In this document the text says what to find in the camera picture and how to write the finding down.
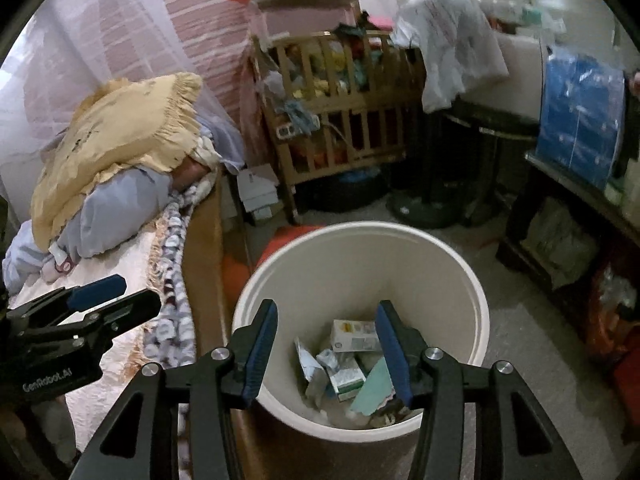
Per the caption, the pile of colourful clothes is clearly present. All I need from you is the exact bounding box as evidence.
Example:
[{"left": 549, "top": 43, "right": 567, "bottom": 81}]
[{"left": 285, "top": 30, "right": 416, "bottom": 106}]

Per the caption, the wooden crib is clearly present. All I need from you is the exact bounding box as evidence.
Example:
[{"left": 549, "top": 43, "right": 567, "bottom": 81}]
[{"left": 250, "top": 30, "right": 426, "bottom": 223}]

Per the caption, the pink fringed bedspread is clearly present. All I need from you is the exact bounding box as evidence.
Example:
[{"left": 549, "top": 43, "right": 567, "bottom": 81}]
[{"left": 10, "top": 210, "right": 173, "bottom": 441}]

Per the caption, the orange plastic bag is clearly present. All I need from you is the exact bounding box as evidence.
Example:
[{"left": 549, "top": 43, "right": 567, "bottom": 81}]
[{"left": 585, "top": 260, "right": 640, "bottom": 411}]

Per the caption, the dark wooden shelf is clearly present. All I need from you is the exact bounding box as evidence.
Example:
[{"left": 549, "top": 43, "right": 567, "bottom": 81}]
[{"left": 495, "top": 152, "right": 640, "bottom": 361}]

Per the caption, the green towel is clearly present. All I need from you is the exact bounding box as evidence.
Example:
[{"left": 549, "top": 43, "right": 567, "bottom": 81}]
[{"left": 350, "top": 357, "right": 401, "bottom": 417}]

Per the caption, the pink storage box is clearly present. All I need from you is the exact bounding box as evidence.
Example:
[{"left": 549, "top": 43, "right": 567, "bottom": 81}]
[{"left": 250, "top": 0, "right": 361, "bottom": 41}]

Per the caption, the white mosquito net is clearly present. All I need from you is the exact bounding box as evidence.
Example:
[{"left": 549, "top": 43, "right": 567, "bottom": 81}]
[{"left": 0, "top": 0, "right": 246, "bottom": 201}]

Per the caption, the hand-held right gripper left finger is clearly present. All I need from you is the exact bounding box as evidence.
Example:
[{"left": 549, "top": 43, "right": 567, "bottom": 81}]
[{"left": 75, "top": 298, "right": 279, "bottom": 480}]

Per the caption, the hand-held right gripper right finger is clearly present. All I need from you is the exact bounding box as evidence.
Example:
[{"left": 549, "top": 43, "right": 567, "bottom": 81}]
[{"left": 375, "top": 299, "right": 583, "bottom": 480}]

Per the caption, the teal cloth strip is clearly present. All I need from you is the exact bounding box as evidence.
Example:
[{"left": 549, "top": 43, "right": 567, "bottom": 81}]
[{"left": 275, "top": 102, "right": 321, "bottom": 133}]

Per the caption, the blue plastic-wrapped pack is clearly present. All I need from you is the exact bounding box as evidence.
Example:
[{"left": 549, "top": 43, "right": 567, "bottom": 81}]
[{"left": 535, "top": 47, "right": 628, "bottom": 191}]

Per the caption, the pink white bottle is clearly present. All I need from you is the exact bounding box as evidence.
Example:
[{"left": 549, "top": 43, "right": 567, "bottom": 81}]
[{"left": 50, "top": 247, "right": 76, "bottom": 273}]

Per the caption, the wooden bed frame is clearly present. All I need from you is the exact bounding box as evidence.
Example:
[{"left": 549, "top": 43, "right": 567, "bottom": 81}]
[{"left": 185, "top": 165, "right": 281, "bottom": 480}]

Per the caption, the white cardboard box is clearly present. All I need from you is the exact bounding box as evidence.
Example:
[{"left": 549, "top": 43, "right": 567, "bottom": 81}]
[{"left": 235, "top": 162, "right": 281, "bottom": 226}]

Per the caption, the white plastic bag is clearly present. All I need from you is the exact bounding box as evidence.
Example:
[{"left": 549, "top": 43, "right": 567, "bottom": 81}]
[{"left": 390, "top": 0, "right": 511, "bottom": 113}]

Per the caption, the white blue tablet box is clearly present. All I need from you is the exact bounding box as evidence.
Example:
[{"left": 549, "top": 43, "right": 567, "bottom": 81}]
[{"left": 330, "top": 319, "right": 383, "bottom": 354}]

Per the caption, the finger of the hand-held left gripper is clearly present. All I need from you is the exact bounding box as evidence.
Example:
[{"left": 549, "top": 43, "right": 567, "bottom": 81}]
[
  {"left": 7, "top": 274, "right": 127, "bottom": 323},
  {"left": 72, "top": 289, "right": 162, "bottom": 346}
]

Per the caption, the black pedestal stand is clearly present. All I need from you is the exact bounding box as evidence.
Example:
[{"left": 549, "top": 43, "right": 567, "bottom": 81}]
[{"left": 387, "top": 97, "right": 543, "bottom": 228}]

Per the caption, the white bin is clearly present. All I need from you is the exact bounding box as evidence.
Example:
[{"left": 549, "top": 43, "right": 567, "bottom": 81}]
[{"left": 231, "top": 220, "right": 491, "bottom": 480}]

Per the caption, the pink pillow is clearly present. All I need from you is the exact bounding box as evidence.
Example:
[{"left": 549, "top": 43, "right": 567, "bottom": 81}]
[{"left": 172, "top": 157, "right": 211, "bottom": 193}]

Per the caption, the brown white plush blanket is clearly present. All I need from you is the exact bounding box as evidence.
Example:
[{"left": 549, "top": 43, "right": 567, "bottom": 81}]
[{"left": 142, "top": 175, "right": 221, "bottom": 366}]

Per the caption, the grey fleece blanket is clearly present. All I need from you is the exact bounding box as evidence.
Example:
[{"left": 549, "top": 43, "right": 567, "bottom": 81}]
[{"left": 50, "top": 110, "right": 246, "bottom": 261}]

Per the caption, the yellow frilled pillow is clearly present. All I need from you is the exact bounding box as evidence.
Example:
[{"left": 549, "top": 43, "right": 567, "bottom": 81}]
[{"left": 31, "top": 72, "right": 203, "bottom": 246}]

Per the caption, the green white carton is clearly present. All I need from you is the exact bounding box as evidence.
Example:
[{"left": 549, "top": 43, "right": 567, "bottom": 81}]
[{"left": 294, "top": 337, "right": 331, "bottom": 401}]

